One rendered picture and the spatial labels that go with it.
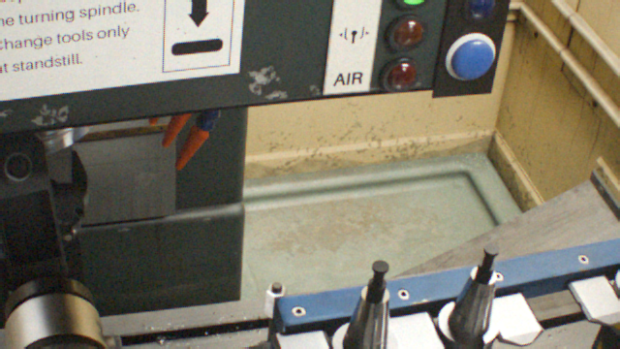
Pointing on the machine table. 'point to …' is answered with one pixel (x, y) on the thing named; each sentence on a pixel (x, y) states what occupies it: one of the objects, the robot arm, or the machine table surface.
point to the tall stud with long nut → (272, 303)
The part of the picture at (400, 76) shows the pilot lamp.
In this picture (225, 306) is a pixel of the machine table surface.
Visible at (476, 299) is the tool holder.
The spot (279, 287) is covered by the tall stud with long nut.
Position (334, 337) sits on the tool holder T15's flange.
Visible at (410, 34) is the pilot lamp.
